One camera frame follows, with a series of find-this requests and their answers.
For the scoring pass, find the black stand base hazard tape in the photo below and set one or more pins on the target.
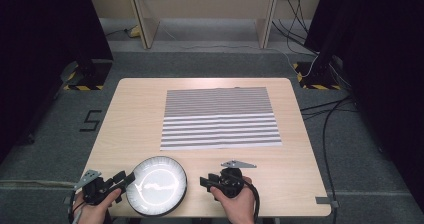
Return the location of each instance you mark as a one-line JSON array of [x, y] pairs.
[[90, 75], [316, 79]]

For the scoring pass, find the dark curtain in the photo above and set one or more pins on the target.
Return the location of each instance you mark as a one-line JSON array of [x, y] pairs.
[[383, 67], [43, 50]]

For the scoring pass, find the yellow object on floor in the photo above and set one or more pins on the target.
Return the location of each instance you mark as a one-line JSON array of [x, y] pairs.
[[134, 32]]

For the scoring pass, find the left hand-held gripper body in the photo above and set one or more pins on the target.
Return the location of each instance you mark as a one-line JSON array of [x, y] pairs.
[[95, 190]]

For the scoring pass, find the grey metal bracket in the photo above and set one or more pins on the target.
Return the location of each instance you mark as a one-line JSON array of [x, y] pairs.
[[326, 200], [66, 200]]

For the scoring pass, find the person's left hand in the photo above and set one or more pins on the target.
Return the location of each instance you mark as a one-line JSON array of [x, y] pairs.
[[93, 214]]

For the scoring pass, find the beige wooden desk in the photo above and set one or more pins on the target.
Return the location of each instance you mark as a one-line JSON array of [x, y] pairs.
[[146, 27]]

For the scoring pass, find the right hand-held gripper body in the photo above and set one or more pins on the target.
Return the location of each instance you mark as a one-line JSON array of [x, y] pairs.
[[230, 182]]

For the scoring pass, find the grey striped placemat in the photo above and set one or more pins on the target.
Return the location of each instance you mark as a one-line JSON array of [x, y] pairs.
[[220, 117]]

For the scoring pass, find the person's right hand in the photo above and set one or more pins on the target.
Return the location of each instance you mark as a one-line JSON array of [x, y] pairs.
[[238, 207]]

